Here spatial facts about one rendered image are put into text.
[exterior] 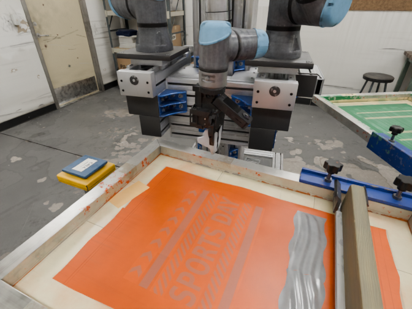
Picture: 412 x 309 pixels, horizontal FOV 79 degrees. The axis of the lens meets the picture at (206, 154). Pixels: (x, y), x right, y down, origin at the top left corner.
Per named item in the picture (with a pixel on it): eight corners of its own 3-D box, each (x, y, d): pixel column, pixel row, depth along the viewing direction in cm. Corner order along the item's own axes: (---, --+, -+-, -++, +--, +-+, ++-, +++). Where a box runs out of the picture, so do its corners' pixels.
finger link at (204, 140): (199, 150, 79) (200, 124, 74) (216, 154, 78) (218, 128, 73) (195, 154, 77) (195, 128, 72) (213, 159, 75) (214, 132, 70)
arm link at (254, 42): (246, 25, 72) (214, 26, 67) (274, 29, 64) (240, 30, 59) (243, 54, 76) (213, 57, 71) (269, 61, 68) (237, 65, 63)
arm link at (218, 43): (241, 22, 58) (209, 23, 54) (236, 70, 64) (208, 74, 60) (222, 19, 63) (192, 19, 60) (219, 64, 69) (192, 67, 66)
